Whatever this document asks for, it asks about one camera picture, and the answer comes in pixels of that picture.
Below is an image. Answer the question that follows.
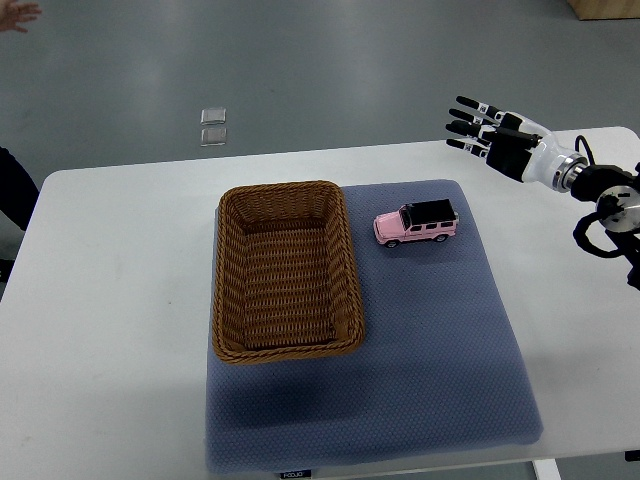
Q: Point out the wooden box corner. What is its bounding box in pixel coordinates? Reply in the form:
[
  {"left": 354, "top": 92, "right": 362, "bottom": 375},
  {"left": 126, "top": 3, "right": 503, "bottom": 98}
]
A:
[{"left": 567, "top": 0, "right": 640, "bottom": 21}]

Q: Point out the brown wicker basket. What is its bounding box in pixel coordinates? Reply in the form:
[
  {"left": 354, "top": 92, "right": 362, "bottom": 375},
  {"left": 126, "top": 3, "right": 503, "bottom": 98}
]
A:
[{"left": 211, "top": 180, "right": 365, "bottom": 365}]

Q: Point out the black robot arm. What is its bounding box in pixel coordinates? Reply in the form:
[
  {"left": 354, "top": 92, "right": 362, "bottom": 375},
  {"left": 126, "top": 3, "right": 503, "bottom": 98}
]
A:
[{"left": 446, "top": 96, "right": 639, "bottom": 288}]

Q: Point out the upper metal floor plate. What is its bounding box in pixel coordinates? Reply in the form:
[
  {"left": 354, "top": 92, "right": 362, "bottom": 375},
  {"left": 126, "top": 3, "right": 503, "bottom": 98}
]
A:
[{"left": 200, "top": 107, "right": 227, "bottom": 125}]

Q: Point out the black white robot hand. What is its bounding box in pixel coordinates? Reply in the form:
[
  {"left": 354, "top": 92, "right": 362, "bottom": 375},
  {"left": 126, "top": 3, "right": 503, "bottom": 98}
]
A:
[{"left": 445, "top": 96, "right": 588, "bottom": 189}]

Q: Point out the pink toy car black roof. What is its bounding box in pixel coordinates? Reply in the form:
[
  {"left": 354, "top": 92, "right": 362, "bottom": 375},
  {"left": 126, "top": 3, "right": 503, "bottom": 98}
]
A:
[{"left": 373, "top": 199, "right": 459, "bottom": 248}]

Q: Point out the bystander hand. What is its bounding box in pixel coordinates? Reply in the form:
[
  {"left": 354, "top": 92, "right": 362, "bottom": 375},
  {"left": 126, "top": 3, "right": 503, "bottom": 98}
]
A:
[{"left": 0, "top": 0, "right": 42, "bottom": 33}]

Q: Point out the blue-grey padded mat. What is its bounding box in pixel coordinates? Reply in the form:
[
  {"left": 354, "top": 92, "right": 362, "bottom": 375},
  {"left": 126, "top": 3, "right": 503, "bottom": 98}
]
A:
[{"left": 206, "top": 180, "right": 543, "bottom": 474}]

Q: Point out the white table leg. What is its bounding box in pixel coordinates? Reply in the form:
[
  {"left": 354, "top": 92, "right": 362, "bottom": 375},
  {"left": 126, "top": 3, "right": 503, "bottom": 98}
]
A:
[{"left": 532, "top": 459, "right": 561, "bottom": 480}]

